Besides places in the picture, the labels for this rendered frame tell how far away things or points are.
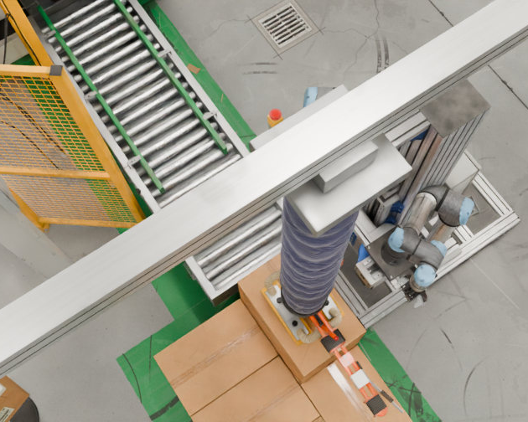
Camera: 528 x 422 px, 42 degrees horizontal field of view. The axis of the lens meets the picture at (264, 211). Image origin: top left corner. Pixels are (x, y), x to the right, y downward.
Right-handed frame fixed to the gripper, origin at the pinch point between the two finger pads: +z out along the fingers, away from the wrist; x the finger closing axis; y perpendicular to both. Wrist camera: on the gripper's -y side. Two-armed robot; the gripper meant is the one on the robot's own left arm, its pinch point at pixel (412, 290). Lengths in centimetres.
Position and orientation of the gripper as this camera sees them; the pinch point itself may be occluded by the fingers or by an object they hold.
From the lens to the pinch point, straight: 307.5
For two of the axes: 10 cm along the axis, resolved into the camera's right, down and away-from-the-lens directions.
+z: 0.2, 3.3, 9.4
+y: -8.3, 5.3, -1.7
